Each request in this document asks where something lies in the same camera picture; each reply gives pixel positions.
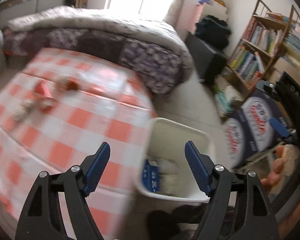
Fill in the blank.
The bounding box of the blue milk carton box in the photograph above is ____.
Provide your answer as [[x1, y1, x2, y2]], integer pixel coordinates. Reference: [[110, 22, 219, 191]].
[[141, 159, 161, 193]]

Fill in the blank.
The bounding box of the white paper cup green print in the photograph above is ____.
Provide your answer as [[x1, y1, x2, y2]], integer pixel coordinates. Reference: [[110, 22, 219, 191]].
[[157, 158, 180, 196]]

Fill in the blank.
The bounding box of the white plastic trash bin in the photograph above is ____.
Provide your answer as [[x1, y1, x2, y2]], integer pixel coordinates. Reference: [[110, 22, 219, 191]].
[[135, 118, 216, 204]]

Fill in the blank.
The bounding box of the person right hand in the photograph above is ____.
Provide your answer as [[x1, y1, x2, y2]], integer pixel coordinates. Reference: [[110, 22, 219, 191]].
[[261, 144, 300, 195]]

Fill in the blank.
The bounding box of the wooden bookshelf with books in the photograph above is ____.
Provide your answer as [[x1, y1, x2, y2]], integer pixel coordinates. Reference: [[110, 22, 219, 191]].
[[213, 0, 300, 118]]

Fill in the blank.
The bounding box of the pink white checkered mat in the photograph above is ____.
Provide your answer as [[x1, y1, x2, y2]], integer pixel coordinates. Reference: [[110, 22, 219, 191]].
[[0, 48, 153, 239]]

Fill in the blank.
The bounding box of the brown peel near tissue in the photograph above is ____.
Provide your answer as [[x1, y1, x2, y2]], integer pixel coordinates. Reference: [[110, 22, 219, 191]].
[[55, 76, 79, 91]]

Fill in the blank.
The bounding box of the crumpled tissue ball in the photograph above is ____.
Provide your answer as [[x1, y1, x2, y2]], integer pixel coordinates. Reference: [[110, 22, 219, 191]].
[[13, 99, 39, 122]]

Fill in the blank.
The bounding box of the black clothes pile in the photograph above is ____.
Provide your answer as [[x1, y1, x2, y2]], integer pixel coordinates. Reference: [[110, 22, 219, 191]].
[[194, 15, 232, 50]]

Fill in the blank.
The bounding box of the purple patterned bed quilt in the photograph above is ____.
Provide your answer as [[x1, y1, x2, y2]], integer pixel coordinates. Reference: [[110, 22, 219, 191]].
[[3, 5, 194, 94]]

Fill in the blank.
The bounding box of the grey bed headboard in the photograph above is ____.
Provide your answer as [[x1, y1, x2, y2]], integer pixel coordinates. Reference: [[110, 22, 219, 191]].
[[0, 0, 66, 29]]

